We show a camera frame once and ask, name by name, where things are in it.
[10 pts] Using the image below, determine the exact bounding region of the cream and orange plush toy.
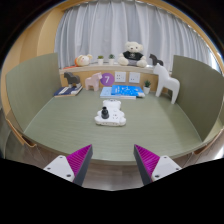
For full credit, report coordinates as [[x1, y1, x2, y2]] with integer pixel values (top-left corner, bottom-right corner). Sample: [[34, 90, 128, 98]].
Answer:
[[63, 53, 94, 70]]

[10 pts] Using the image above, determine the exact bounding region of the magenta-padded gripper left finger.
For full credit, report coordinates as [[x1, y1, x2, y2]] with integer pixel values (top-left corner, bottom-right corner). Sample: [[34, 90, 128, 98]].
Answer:
[[43, 144, 94, 187]]

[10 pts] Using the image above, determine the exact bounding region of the green divider panel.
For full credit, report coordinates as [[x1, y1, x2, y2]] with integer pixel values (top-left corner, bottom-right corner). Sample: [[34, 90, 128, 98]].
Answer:
[[4, 52, 63, 133], [170, 54, 224, 142]]

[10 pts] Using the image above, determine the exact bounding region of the purple round number sign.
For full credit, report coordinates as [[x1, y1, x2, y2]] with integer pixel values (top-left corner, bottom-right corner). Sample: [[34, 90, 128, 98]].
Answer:
[[100, 72, 115, 87]]

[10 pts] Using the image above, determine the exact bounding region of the grey horse figurine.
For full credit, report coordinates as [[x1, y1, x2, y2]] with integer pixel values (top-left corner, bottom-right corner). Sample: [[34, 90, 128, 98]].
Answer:
[[63, 71, 81, 88]]

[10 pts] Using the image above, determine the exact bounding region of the white grey curtain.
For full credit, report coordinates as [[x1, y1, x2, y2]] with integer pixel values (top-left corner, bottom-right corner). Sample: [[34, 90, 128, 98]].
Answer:
[[54, 0, 214, 73]]

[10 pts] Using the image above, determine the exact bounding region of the white bear-shaped power strip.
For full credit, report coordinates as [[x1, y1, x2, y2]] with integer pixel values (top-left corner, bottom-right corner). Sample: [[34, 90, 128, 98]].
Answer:
[[94, 99, 127, 127]]

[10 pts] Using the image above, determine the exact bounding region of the cream teddy bear black shirt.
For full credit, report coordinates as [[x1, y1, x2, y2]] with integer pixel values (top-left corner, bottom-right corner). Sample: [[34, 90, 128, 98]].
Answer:
[[117, 41, 148, 68]]

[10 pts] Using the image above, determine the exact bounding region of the bright blue book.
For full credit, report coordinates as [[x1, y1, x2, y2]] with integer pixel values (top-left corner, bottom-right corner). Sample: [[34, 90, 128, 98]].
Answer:
[[110, 84, 146, 98]]

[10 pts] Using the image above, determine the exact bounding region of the wooden window ledge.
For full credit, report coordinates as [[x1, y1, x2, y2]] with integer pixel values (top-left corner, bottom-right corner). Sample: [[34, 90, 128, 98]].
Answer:
[[59, 62, 174, 94]]

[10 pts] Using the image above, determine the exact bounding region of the black horse figurine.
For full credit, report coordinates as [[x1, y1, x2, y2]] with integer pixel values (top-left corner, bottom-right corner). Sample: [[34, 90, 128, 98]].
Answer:
[[148, 53, 164, 67]]

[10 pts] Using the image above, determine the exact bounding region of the white wall socket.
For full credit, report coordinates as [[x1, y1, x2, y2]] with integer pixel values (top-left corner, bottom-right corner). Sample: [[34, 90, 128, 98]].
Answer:
[[114, 70, 127, 83], [128, 71, 141, 84]]

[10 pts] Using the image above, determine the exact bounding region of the dark blue book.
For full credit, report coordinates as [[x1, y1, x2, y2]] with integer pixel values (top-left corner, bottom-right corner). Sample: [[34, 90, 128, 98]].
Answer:
[[53, 83, 84, 98]]

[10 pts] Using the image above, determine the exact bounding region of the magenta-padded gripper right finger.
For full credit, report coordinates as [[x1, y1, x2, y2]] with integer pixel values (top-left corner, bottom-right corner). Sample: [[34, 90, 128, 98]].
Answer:
[[133, 144, 183, 186]]

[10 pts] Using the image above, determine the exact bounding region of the large white horse figurine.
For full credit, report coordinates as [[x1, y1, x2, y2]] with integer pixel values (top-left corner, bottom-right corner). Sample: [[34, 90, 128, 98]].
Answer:
[[152, 63, 181, 105]]

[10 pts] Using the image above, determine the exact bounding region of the light blue book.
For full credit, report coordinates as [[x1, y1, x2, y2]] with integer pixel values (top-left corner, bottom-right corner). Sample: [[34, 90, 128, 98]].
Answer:
[[99, 86, 138, 100]]

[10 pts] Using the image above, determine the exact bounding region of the pink horse figurine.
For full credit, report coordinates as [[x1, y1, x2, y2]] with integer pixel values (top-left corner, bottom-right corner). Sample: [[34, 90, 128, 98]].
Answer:
[[84, 72, 103, 92]]

